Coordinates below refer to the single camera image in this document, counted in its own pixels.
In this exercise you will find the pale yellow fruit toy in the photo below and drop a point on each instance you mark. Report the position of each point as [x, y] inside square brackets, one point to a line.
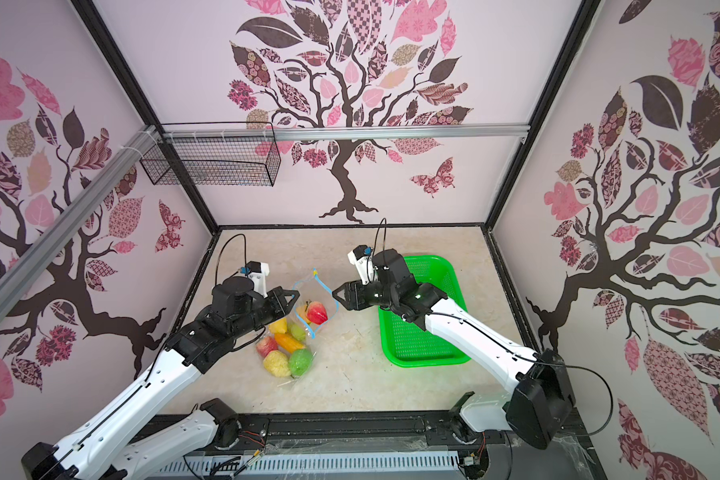
[277, 364]

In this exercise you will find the black wire wall basket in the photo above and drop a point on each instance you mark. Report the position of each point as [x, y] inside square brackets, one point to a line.
[239, 153]

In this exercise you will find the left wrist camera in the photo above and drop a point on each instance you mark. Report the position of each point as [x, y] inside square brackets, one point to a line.
[257, 273]

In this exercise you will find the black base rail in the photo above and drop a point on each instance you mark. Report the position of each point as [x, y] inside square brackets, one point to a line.
[491, 455]

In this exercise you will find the white slotted cable duct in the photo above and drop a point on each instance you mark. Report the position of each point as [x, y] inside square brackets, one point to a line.
[366, 465]

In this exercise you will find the green apple toy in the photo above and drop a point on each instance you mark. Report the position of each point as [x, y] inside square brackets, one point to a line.
[300, 362]

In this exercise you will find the red apple toy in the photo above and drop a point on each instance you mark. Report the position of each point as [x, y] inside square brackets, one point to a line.
[316, 313]

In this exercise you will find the orange banana toy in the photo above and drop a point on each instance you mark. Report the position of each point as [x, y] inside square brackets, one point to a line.
[288, 343]

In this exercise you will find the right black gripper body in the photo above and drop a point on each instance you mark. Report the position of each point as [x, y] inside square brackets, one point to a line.
[358, 294]

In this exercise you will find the clear zip bag blue zipper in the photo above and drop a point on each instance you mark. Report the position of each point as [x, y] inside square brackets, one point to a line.
[311, 288]

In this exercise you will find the yellow lemon toy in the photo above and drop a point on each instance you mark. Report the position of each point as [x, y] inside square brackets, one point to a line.
[279, 327]

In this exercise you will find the rear aluminium frame rail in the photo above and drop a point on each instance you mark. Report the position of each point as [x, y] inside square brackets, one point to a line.
[345, 132]

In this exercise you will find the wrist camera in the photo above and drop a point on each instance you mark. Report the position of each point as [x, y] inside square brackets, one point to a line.
[257, 273]
[361, 258]

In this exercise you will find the green pear toy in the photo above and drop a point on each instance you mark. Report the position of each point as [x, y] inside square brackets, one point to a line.
[297, 331]

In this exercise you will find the aluminium frame rail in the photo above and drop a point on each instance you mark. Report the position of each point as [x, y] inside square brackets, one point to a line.
[19, 279]
[345, 132]

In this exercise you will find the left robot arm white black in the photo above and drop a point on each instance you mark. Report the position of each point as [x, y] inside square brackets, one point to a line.
[97, 450]

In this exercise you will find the left aluminium frame rail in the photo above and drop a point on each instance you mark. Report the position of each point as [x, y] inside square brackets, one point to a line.
[19, 279]

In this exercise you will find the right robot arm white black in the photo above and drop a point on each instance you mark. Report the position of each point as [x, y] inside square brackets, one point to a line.
[538, 396]

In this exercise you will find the yellow pear toy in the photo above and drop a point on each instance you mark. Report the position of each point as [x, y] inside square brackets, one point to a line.
[302, 312]

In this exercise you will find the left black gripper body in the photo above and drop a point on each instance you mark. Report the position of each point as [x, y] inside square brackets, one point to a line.
[273, 305]

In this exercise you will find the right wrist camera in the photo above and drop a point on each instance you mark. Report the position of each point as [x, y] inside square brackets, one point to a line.
[361, 258]

